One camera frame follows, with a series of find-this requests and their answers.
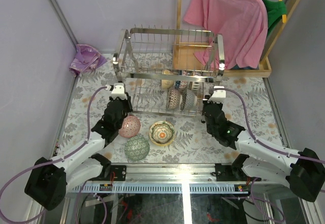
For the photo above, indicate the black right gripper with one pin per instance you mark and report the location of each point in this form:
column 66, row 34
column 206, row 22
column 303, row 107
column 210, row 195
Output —
column 205, row 103

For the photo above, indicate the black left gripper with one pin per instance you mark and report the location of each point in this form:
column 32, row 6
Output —
column 121, row 102

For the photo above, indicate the green circle patterned bowl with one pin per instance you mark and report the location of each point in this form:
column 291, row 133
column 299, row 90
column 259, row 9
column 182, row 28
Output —
column 136, row 148

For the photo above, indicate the black white patterned bowl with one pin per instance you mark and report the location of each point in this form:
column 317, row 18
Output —
column 189, row 100

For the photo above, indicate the tan yellow bowl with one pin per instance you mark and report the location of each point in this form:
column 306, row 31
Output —
column 167, row 84

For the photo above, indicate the striped white bowl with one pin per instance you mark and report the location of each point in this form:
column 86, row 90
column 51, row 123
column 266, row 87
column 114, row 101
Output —
column 195, row 86

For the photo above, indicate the steel two-tier dish rack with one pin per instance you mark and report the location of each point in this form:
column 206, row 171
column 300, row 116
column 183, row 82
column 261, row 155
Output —
column 159, row 59

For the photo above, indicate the brown lattice patterned bowl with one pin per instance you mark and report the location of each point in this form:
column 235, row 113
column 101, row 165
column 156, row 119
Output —
column 173, row 99

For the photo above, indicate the blue triangle patterned bowl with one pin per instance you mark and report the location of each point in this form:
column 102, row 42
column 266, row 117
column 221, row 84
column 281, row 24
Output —
column 181, row 85

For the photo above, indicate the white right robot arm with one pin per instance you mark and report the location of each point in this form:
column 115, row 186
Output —
column 300, row 171

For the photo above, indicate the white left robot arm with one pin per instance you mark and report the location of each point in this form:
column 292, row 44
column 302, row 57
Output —
column 51, row 179

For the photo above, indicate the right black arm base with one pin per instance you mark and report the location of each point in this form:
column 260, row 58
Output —
column 229, row 173

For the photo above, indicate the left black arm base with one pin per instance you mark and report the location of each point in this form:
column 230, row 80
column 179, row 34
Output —
column 115, row 173

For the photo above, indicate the red patterned bowl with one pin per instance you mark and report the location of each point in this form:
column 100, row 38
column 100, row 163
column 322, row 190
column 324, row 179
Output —
column 130, row 127

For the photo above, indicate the yellow rimmed floral bowl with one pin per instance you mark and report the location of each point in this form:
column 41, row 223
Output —
column 158, row 122

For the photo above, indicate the scalloped green orange bowl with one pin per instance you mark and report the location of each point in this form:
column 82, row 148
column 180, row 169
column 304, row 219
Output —
column 162, row 133

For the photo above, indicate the purple crumpled cloth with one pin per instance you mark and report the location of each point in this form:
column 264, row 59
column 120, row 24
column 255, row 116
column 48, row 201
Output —
column 87, row 59

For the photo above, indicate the wooden clothes stand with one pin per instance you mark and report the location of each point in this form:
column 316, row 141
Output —
column 264, row 56

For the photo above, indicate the pink t-shirt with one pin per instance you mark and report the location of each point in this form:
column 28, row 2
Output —
column 242, row 23

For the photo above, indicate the green t-shirt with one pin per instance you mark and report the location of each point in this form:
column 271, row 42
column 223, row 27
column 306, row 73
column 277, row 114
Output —
column 275, row 11

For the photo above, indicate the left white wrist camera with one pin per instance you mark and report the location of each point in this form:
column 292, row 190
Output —
column 117, row 91

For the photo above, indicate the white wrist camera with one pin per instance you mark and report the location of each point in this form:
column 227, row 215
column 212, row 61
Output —
column 117, row 91
column 217, row 94

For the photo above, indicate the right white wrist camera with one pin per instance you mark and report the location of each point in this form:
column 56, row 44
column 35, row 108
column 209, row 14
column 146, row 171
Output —
column 217, row 94

